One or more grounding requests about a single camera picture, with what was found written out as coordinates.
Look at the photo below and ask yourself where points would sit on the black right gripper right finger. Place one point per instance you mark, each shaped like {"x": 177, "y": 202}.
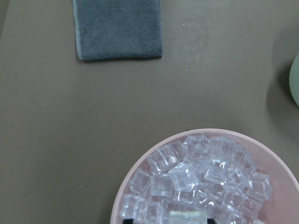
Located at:
{"x": 211, "y": 221}

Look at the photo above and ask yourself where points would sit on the clear ice cubes pile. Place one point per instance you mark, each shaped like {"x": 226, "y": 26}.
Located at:
{"x": 216, "y": 175}

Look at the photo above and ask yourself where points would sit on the grey folded cloth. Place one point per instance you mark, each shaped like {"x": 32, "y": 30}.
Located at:
{"x": 113, "y": 29}

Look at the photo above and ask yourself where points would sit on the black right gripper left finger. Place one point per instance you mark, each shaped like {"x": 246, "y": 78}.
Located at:
{"x": 127, "y": 221}

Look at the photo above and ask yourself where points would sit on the pink bowl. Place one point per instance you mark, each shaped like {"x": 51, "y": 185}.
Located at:
{"x": 283, "y": 206}

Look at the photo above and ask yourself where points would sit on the green bowl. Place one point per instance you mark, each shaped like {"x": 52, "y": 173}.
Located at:
{"x": 294, "y": 80}

